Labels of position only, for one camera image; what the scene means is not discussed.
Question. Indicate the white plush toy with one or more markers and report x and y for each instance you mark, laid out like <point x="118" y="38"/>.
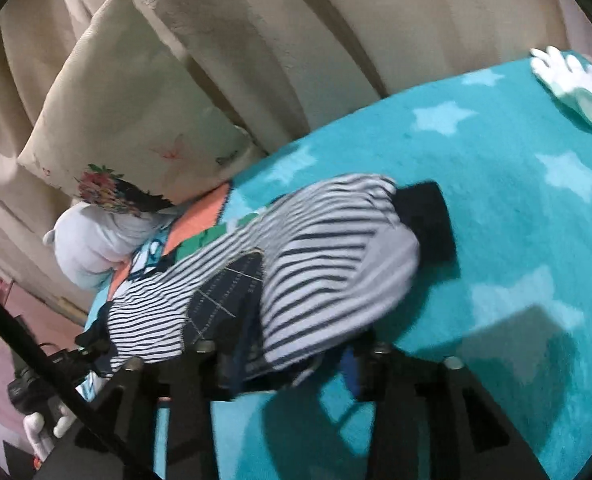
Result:
<point x="90" y="242"/>

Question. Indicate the white gloved hand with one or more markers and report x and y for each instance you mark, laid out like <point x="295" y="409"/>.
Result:
<point x="41" y="438"/>

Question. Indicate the striped navy white pants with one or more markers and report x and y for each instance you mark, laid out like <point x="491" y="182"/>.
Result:
<point x="275" y="289"/>

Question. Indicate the cream floral pillow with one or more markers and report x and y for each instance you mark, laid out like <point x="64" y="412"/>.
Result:
<point x="125" y="127"/>

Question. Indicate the beige curtain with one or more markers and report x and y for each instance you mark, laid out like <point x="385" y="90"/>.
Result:
<point x="278" y="69"/>

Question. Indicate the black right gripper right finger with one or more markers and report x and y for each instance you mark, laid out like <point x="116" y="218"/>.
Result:
<point x="434" y="420"/>

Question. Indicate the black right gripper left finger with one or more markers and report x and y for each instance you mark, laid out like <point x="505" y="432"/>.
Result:
<point x="126" y="410"/>

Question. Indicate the white glove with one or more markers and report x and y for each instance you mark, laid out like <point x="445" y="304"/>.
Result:
<point x="566" y="79"/>

